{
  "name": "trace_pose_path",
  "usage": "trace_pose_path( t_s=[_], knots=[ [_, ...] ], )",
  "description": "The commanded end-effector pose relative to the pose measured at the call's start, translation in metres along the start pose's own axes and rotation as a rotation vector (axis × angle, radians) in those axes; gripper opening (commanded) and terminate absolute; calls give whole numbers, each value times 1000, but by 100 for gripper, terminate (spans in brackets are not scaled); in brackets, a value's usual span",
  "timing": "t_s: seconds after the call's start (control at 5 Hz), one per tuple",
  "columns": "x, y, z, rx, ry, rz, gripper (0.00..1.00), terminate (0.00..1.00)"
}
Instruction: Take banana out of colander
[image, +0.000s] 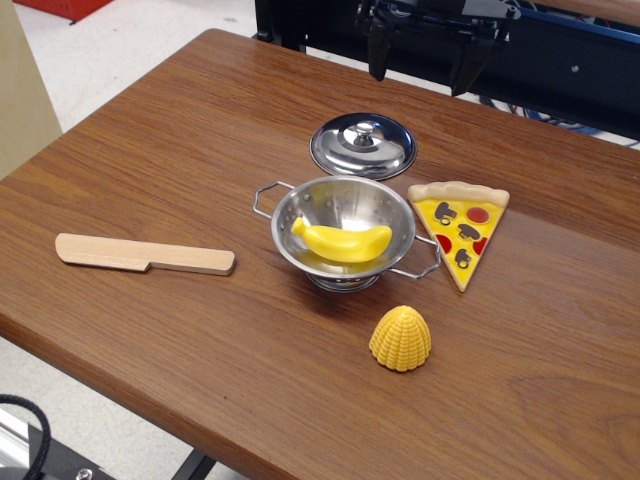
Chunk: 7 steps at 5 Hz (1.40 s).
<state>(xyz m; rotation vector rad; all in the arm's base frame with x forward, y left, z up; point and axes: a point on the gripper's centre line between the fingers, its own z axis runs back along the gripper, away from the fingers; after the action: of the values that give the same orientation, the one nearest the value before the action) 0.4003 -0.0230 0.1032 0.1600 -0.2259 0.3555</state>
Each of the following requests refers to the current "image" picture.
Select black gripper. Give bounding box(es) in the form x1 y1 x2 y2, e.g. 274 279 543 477
356 0 521 96

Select yellow toy banana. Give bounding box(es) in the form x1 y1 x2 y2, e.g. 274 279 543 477
291 217 393 263

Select shiny steel pot lid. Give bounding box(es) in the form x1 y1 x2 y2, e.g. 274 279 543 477
309 112 418 181

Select toy pizza slice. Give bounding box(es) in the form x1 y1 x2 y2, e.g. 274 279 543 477
407 181 510 292

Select yellow toy corn piece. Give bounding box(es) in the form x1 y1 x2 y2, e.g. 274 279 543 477
369 305 432 373

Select red box on floor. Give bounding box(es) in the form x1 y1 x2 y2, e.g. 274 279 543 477
14 0 111 22

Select wooden toy knife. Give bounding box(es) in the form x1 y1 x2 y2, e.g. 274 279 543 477
55 233 236 276

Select beige cabinet panel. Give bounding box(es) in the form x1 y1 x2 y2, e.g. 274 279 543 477
1 1 62 177

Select blue cables behind table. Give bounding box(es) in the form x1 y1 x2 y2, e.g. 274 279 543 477
478 94 640 150

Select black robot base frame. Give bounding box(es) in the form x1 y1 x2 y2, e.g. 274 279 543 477
255 1 639 139

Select steel colander with handles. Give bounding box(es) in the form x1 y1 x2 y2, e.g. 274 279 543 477
252 176 441 293

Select black table leg bracket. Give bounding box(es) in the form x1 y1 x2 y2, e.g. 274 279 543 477
1 421 215 480

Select black braided cable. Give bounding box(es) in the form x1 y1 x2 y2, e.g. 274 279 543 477
0 393 53 480

